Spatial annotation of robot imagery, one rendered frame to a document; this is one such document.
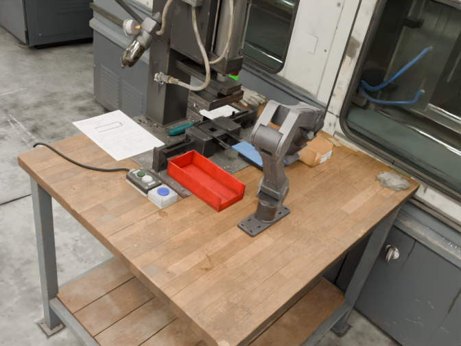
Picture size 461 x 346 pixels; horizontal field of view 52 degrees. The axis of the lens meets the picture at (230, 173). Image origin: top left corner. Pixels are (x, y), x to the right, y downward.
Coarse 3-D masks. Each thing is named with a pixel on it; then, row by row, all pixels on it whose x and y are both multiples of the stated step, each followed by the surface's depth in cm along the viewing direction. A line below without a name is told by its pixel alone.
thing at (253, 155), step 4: (236, 144) 168; (240, 144) 168; (244, 144) 169; (248, 144) 169; (236, 148) 165; (240, 148) 166; (244, 148) 166; (252, 148) 167; (240, 152) 164; (244, 152) 164; (248, 152) 165; (252, 152) 165; (256, 152) 166; (248, 156) 163; (252, 156) 163; (256, 156) 164; (260, 156) 164; (252, 160) 161; (256, 160) 162; (260, 160) 162; (260, 164) 160
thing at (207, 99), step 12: (180, 60) 174; (192, 60) 177; (192, 72) 168; (204, 72) 168; (216, 72) 171; (216, 84) 162; (228, 84) 162; (240, 84) 165; (192, 96) 163; (204, 96) 161; (216, 96) 163; (228, 96) 165; (240, 96) 170; (204, 108) 161; (216, 108) 163
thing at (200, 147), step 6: (186, 132) 173; (234, 132) 179; (222, 138) 175; (228, 138) 178; (198, 144) 170; (204, 144) 168; (210, 144) 171; (228, 144) 180; (234, 144) 183; (198, 150) 171; (204, 150) 170; (210, 150) 173; (204, 156) 172; (210, 156) 175
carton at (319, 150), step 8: (312, 144) 191; (320, 144) 188; (328, 144) 186; (304, 152) 180; (312, 152) 178; (320, 152) 190; (328, 152) 185; (304, 160) 182; (312, 160) 179; (320, 160) 183
